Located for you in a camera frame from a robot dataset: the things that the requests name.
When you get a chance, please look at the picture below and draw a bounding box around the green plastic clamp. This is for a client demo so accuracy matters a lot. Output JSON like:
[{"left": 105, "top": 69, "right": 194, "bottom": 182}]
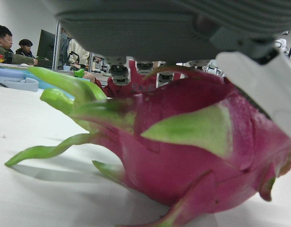
[{"left": 73, "top": 68, "right": 86, "bottom": 79}]

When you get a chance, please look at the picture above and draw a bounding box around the person in cream jacket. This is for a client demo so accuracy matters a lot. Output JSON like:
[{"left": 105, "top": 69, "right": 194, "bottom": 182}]
[{"left": 67, "top": 39, "right": 90, "bottom": 67}]

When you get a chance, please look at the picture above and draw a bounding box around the white grey left robot hand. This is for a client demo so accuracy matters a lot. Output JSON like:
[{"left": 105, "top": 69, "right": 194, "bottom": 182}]
[{"left": 41, "top": 0, "right": 291, "bottom": 143}]

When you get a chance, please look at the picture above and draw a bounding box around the person in olive jacket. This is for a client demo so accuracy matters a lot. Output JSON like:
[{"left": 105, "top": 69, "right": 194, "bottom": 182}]
[{"left": 0, "top": 25, "right": 38, "bottom": 66}]

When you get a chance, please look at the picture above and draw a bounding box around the black computer monitor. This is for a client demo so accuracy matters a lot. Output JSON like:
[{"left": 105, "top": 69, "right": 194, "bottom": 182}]
[{"left": 36, "top": 29, "right": 56, "bottom": 61}]

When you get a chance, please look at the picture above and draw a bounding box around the person in maroon hoodie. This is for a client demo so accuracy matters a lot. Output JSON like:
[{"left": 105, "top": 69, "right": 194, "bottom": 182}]
[{"left": 83, "top": 60, "right": 192, "bottom": 99}]

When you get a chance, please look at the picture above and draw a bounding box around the person in black jacket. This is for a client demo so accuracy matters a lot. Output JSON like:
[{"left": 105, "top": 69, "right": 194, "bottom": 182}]
[{"left": 15, "top": 39, "right": 38, "bottom": 60}]

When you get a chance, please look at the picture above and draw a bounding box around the pink green dragon fruit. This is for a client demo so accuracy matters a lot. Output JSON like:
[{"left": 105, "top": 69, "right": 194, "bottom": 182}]
[{"left": 4, "top": 66, "right": 291, "bottom": 227}]

